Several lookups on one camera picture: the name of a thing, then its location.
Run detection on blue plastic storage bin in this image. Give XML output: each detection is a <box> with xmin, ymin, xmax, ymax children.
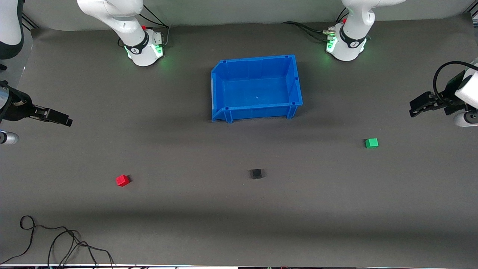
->
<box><xmin>211</xmin><ymin>55</ymin><xmax>303</xmax><ymax>123</ymax></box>

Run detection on dark grey table mat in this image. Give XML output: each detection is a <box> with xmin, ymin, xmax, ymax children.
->
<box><xmin>0</xmin><ymin>13</ymin><xmax>478</xmax><ymax>268</ymax></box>

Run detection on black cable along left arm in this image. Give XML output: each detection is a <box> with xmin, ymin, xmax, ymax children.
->
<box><xmin>433</xmin><ymin>61</ymin><xmax>478</xmax><ymax>106</ymax></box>

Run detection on thin black loose cable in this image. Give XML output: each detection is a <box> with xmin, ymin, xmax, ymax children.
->
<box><xmin>0</xmin><ymin>216</ymin><xmax>115</xmax><ymax>269</ymax></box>

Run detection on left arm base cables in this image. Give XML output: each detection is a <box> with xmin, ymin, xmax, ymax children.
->
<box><xmin>282</xmin><ymin>7</ymin><xmax>350</xmax><ymax>42</ymax></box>

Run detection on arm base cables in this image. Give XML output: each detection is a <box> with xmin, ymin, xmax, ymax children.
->
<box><xmin>139</xmin><ymin>4</ymin><xmax>171</xmax><ymax>47</ymax></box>
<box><xmin>282</xmin><ymin>7</ymin><xmax>350</xmax><ymax>42</ymax></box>

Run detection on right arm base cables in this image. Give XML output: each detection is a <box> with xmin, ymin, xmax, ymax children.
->
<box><xmin>139</xmin><ymin>4</ymin><xmax>171</xmax><ymax>47</ymax></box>

